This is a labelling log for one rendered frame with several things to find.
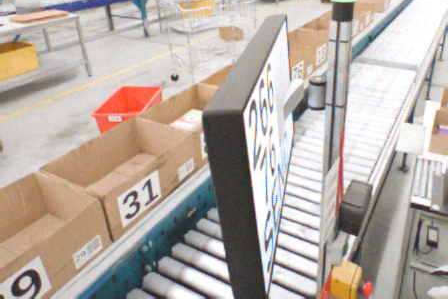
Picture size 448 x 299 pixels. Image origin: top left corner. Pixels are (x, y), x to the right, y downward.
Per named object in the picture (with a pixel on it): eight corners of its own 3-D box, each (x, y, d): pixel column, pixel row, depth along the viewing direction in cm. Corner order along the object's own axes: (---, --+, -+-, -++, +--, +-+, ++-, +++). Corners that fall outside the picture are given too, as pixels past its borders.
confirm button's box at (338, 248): (341, 268, 96) (343, 249, 93) (329, 264, 97) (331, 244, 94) (349, 250, 101) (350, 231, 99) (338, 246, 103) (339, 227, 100)
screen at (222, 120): (282, 430, 61) (242, 110, 38) (183, 419, 64) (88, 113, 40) (300, 219, 105) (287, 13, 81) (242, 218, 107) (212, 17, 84)
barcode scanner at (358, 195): (372, 208, 105) (375, 181, 100) (361, 241, 96) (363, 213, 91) (350, 201, 108) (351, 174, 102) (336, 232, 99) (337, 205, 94)
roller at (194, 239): (319, 307, 110) (320, 295, 108) (181, 245, 132) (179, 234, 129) (325, 293, 114) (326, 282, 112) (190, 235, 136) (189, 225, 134)
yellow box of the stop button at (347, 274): (358, 308, 98) (360, 289, 95) (327, 294, 102) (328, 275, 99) (372, 267, 110) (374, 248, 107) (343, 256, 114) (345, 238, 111)
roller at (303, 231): (340, 259, 125) (341, 248, 123) (214, 211, 147) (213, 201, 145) (344, 248, 129) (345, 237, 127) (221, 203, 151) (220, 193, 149)
